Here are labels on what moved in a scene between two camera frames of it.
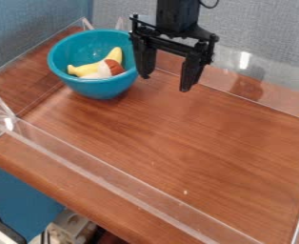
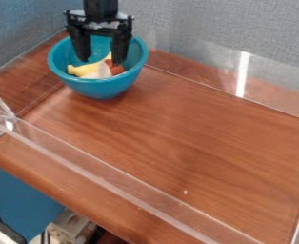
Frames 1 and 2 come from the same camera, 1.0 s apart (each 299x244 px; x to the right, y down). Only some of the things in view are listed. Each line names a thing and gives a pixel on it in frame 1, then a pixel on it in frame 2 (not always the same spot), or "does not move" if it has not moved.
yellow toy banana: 91,70 does not move
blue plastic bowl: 85,47 does not move
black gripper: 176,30 -> 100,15
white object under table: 69,229 does not move
